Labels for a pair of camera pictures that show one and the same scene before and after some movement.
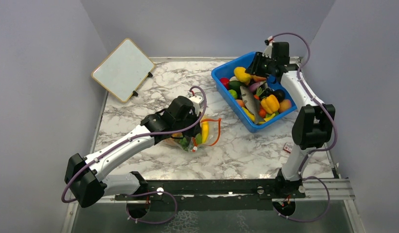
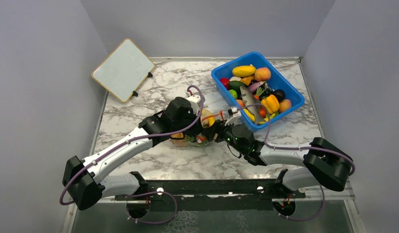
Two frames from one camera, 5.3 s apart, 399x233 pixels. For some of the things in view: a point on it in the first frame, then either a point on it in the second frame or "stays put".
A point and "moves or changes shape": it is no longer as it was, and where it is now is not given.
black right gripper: (253, 68) -> (210, 132)
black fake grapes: (268, 91) stays put
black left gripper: (193, 132) stays put
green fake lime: (234, 93) stays put
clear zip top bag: (210, 131) moves or changes shape
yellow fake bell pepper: (270, 104) stays put
